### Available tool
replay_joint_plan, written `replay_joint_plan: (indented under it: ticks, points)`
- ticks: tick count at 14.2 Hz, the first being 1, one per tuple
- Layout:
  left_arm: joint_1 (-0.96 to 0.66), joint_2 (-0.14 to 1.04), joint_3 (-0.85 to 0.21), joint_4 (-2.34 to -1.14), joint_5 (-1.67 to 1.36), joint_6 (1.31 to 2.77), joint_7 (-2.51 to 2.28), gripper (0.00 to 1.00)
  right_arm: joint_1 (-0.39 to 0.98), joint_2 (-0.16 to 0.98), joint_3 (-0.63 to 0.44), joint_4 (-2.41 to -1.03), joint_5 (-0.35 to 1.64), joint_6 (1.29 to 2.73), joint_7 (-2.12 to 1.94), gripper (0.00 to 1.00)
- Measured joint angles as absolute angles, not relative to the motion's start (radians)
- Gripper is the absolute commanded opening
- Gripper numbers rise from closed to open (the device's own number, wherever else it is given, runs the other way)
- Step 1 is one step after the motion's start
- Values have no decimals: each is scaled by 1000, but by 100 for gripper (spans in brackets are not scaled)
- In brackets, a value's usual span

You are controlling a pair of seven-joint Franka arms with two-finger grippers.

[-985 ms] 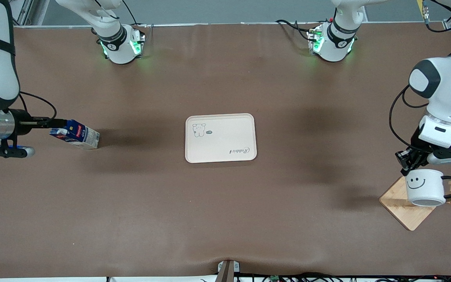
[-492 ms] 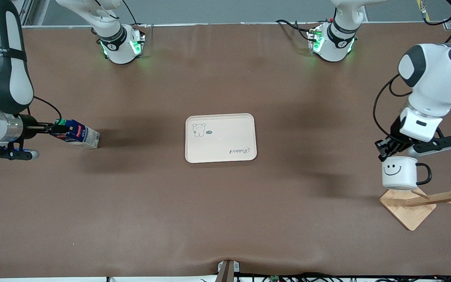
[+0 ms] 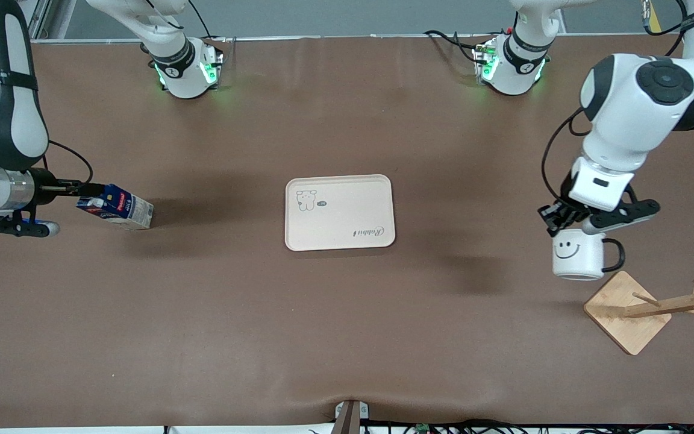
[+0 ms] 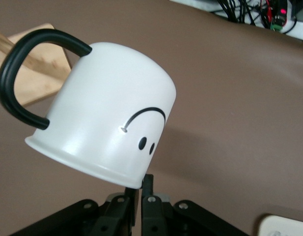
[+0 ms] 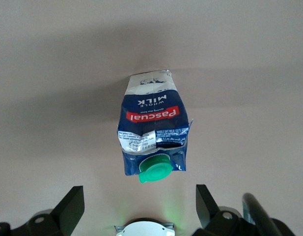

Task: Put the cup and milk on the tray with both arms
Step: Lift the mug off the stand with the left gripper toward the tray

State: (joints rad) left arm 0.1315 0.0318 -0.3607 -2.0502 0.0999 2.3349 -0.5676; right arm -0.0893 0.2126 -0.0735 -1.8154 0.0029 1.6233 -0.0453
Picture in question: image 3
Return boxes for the blue milk carton green cap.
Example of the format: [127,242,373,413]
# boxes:
[76,184,154,230]

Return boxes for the white smiley face mug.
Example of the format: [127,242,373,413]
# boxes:
[552,229,626,281]

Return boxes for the black left base cable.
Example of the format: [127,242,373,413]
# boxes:
[424,29,481,64]

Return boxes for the brown table mat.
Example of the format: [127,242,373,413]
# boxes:
[0,34,694,430]

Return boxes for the black base cable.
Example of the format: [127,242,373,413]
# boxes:
[424,29,481,64]
[187,0,227,44]

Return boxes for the aluminium frame profile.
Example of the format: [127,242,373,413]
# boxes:
[22,0,77,42]

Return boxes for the metal camera mount clamp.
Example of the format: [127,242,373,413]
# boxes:
[332,399,370,434]

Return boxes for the wooden mug tree stand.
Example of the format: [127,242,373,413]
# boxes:
[583,269,694,356]

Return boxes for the black right base cable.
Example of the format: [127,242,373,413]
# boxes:
[187,0,227,44]

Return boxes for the cream plastic tray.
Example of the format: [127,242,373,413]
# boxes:
[285,174,396,252]

